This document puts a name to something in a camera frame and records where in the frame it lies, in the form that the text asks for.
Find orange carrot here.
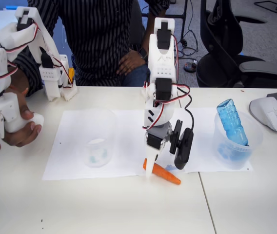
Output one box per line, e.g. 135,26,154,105
142,158,182,185

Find white leader arm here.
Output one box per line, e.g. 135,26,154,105
0,6,79,140

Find right forearm striped sleeve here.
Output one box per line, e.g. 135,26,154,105
6,51,44,98

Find blue plastic bottle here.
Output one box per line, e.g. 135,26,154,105
216,98,250,147

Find person's left hand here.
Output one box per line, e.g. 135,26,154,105
116,48,147,77

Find person's right hand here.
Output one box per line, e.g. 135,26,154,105
0,70,43,151

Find white paper sheet blue stain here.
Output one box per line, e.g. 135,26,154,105
140,107,254,176

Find round orange black device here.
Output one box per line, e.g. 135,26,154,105
183,61,198,73

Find dark wrist watch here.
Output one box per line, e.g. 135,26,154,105
138,47,149,60

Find white computer mouse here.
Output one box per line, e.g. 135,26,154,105
248,96,277,132

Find black office chair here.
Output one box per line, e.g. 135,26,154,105
196,0,277,89

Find person in striped shirt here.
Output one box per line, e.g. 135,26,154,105
27,0,171,87

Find black metal stand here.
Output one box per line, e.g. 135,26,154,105
142,0,189,47

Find black webcam with mount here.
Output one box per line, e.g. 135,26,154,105
169,119,194,171

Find black webcam cable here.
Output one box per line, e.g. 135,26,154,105
177,86,195,130

